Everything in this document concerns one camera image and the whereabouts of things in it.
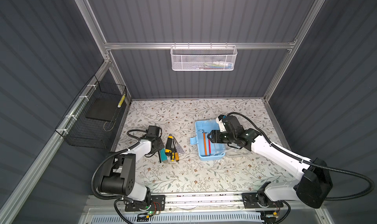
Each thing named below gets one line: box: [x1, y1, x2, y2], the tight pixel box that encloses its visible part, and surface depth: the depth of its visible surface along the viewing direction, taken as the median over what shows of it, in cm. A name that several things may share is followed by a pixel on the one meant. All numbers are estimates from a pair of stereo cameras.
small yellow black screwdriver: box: [170, 150, 176, 162], surface depth 90 cm
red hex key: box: [208, 139, 212, 157], surface depth 95 cm
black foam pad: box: [85, 96, 123, 122], surface depth 78 cm
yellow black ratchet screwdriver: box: [164, 133, 174, 157], surface depth 96 cm
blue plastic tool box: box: [189, 119, 226, 161], surface depth 95 cm
